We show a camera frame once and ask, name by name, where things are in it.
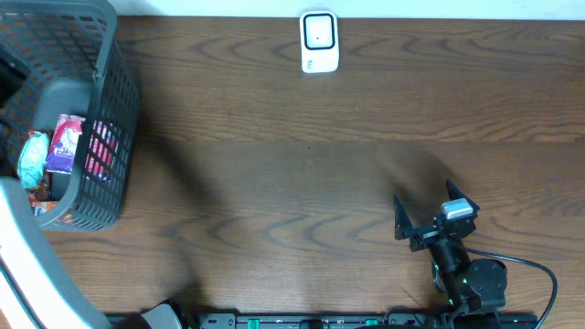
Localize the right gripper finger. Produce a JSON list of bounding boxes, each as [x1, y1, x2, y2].
[[446, 180, 480, 212], [393, 195, 413, 240]]

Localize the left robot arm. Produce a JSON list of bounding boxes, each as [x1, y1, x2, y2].
[[1, 177, 187, 329]]

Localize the dark grey plastic basket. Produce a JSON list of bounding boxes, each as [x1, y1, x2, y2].
[[1, 1, 140, 232]]

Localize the purple tissue pack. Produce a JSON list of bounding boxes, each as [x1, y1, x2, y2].
[[44, 113, 118, 182]]

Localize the black mounting rail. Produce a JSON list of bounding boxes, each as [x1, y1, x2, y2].
[[161, 309, 537, 329]]

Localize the white barcode scanner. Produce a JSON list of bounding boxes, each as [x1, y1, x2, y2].
[[299, 11, 340, 74]]

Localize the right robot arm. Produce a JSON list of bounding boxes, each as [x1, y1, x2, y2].
[[393, 181, 507, 327]]

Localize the mint green snack packet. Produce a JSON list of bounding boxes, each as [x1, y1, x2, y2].
[[17, 131, 49, 189]]

